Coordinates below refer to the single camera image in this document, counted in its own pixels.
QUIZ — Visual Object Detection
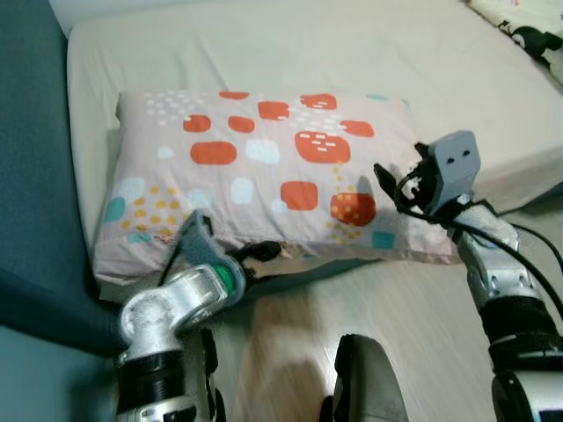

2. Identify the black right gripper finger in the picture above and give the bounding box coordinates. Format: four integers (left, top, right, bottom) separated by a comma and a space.
373, 163, 407, 214

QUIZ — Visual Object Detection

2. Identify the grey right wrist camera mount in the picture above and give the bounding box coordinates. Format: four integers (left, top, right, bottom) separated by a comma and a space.
422, 130, 480, 216

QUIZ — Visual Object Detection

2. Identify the grey left robot leg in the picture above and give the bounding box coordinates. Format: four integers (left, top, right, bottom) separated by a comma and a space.
176, 325, 228, 422

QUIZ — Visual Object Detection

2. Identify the cream cartoon print quilt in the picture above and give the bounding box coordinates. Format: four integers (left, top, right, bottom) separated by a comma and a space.
464, 0, 563, 84

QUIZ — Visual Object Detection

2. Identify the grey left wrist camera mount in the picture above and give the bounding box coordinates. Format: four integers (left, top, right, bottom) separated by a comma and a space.
180, 209, 234, 273

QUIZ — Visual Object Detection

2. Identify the grey robot leg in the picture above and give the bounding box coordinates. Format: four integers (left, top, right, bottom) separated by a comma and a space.
321, 334, 410, 422
176, 325, 228, 422

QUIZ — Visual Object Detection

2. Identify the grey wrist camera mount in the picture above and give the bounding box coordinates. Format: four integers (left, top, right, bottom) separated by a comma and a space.
180, 209, 234, 273
422, 130, 480, 216

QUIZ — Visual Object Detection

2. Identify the cream sheeted mattress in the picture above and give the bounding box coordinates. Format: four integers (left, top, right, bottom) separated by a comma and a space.
66, 0, 563, 291

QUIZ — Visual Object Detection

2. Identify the pink patterned pillow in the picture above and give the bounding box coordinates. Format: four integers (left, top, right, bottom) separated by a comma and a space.
92, 88, 463, 287

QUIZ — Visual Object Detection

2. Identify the grey right robot leg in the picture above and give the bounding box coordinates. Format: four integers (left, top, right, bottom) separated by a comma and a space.
321, 334, 410, 422

